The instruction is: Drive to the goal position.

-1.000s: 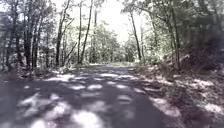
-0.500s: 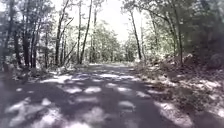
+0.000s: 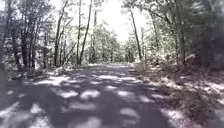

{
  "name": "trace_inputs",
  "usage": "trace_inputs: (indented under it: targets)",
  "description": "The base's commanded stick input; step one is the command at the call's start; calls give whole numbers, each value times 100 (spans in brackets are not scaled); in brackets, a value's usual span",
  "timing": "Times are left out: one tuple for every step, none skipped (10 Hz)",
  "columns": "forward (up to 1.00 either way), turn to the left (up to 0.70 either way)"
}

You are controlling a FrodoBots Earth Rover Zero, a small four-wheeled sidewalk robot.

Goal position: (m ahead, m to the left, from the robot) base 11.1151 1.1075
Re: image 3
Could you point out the grey asphalt path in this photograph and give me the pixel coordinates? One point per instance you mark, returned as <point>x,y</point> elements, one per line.
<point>100,100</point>

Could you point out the wood of trees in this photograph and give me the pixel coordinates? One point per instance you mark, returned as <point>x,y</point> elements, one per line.
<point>40,33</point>

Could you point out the leaf-covered ground verge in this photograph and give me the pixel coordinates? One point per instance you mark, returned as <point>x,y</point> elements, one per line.
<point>190,90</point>

